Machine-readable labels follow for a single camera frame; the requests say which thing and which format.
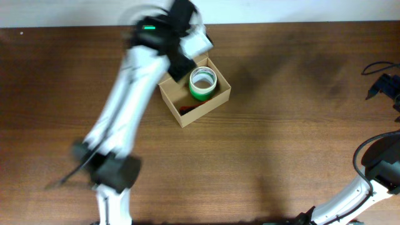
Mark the orange utility knife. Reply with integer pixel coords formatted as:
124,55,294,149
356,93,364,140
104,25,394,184
179,100,208,116

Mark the white masking tape roll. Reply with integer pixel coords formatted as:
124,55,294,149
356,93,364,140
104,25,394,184
189,66,218,88

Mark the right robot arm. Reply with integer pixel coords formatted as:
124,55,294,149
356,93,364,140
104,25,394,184
278,131,399,225

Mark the green tape roll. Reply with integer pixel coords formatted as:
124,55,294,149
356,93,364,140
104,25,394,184
189,83,216,101

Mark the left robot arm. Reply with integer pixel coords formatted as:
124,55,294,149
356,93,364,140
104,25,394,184
72,1,213,224

